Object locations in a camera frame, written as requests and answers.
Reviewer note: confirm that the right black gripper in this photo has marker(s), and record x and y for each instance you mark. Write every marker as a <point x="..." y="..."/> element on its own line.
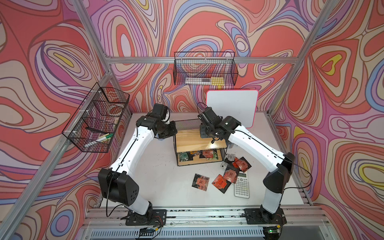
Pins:
<point x="203" y="133"/>

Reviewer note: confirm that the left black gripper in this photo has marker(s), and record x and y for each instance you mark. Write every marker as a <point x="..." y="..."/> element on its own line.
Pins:
<point x="173" y="130"/>

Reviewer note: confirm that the white patterned tea bag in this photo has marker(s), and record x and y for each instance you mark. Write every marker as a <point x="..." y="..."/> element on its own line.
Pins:
<point x="228" y="160"/>

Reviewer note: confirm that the red tea bag shelf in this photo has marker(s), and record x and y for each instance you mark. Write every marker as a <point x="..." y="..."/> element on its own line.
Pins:
<point x="208" y="154"/>
<point x="231" y="174"/>

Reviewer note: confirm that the red tea bag black edge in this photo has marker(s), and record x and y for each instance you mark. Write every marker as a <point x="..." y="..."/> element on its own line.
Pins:
<point x="200" y="182"/>

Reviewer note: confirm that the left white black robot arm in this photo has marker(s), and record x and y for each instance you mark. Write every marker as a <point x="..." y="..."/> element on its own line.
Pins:
<point x="117" y="182"/>

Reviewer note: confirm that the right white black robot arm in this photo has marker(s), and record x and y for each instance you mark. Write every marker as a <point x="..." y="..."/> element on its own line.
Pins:
<point x="280" y="165"/>

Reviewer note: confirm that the green tea bag lower shelf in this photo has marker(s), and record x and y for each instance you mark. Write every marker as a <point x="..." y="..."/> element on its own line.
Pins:
<point x="184" y="157"/>

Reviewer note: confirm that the yellow sticky notes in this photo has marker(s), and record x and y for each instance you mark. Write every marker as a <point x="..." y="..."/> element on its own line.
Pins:
<point x="217" y="81"/>

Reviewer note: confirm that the white calculator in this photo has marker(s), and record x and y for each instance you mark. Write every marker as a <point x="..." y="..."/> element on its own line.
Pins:
<point x="242" y="189"/>

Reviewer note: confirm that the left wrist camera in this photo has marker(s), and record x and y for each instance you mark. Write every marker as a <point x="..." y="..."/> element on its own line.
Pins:
<point x="160" y="112"/>

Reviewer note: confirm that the black wire two-tier shelf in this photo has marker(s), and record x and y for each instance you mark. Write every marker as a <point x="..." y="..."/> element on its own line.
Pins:
<point x="188" y="139"/>

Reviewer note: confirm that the white board pink frame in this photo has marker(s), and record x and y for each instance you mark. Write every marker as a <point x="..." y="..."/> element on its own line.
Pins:
<point x="239" y="104"/>

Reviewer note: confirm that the back wall wire basket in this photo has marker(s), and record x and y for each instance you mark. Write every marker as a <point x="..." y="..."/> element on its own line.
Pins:
<point x="197" y="68"/>

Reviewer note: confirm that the wall wire basket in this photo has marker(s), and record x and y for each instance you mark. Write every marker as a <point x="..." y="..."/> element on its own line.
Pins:
<point x="99" y="114"/>
<point x="197" y="68"/>

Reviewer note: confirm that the left wall wire basket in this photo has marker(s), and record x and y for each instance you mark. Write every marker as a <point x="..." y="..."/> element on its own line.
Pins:
<point x="99" y="114"/>

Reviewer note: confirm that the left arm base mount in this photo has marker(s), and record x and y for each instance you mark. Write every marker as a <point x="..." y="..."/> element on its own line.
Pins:
<point x="147" y="217"/>

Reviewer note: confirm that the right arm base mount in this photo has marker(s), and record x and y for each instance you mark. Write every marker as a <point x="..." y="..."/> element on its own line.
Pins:
<point x="260" y="216"/>

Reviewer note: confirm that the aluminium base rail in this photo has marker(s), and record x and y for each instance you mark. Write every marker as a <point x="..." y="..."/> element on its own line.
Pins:
<point x="210" y="223"/>

